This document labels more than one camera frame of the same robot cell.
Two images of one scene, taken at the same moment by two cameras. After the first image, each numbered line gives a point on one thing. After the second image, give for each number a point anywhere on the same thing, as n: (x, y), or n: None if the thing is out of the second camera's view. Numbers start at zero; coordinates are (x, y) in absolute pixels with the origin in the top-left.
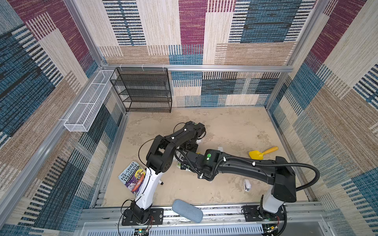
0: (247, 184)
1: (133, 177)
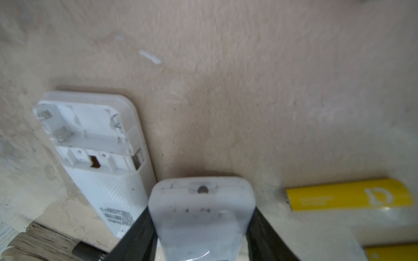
0: None
1: (37, 243)
